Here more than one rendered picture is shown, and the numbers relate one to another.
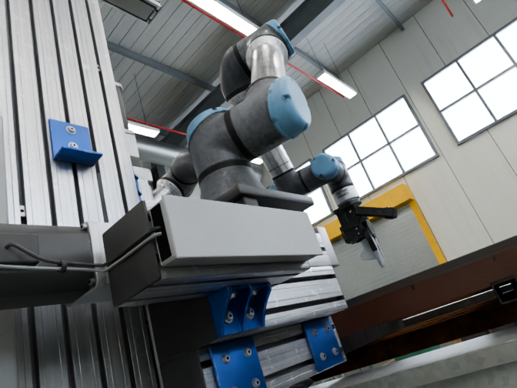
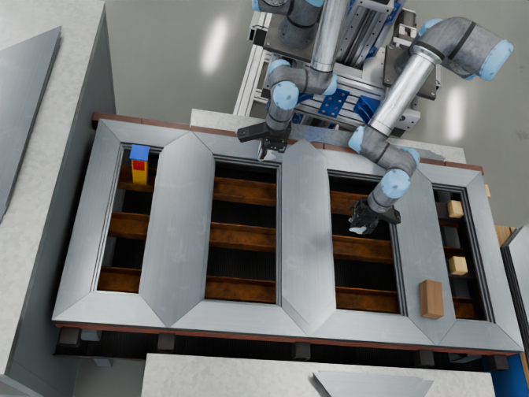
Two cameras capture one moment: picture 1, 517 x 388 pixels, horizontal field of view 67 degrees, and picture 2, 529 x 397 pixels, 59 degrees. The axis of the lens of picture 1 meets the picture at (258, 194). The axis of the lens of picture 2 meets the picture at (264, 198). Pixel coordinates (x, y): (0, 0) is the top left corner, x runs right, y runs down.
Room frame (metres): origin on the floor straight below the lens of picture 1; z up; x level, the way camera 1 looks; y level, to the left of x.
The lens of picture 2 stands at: (1.90, -0.92, 2.31)
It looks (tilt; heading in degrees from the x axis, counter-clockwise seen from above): 59 degrees down; 135
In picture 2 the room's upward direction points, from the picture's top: 24 degrees clockwise
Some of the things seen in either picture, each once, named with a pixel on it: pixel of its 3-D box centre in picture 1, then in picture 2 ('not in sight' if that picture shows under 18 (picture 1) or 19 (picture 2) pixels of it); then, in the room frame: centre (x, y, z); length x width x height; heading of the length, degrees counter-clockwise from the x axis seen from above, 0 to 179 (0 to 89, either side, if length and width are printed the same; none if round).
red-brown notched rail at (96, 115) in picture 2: (320, 332); (300, 149); (1.10, -0.04, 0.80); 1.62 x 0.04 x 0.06; 64
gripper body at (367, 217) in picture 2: not in sight; (368, 211); (1.52, -0.07, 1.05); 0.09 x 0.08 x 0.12; 64
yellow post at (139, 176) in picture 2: not in sight; (140, 168); (0.99, -0.66, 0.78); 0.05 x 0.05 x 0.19; 64
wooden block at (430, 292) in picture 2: not in sight; (430, 299); (1.84, 0.09, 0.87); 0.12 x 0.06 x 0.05; 149
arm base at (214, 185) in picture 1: (231, 195); (298, 24); (0.73, 0.05, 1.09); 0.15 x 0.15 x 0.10
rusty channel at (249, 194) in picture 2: (355, 358); (294, 197); (1.26, -0.11, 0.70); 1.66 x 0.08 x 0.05; 64
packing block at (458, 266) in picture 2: not in sight; (457, 265); (1.77, 0.33, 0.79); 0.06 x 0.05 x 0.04; 154
